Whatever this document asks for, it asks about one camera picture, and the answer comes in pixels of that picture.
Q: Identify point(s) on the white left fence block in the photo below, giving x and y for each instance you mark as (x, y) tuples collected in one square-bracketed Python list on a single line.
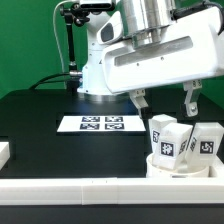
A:
[(4, 153)]

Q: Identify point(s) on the white tag marker sheet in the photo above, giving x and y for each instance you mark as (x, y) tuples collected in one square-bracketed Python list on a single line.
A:
[(111, 123)]

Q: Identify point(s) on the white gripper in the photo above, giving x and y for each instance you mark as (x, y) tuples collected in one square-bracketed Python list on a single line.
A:
[(191, 49)]

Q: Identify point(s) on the white front fence bar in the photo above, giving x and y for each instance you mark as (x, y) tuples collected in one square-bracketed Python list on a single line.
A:
[(116, 191)]

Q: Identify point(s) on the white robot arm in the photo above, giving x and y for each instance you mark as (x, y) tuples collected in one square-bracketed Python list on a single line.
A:
[(151, 43)]

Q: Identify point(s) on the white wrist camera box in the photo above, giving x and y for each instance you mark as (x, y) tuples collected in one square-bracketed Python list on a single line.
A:
[(112, 31)]

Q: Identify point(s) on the white fence bar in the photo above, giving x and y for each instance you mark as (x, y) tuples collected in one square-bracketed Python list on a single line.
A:
[(217, 169), (116, 191)]

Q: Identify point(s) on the overhead camera on mount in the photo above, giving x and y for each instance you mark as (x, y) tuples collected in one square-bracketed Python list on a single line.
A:
[(94, 5)]

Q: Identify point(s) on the white right fence bar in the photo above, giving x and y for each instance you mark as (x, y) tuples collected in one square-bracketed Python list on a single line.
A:
[(217, 169)]

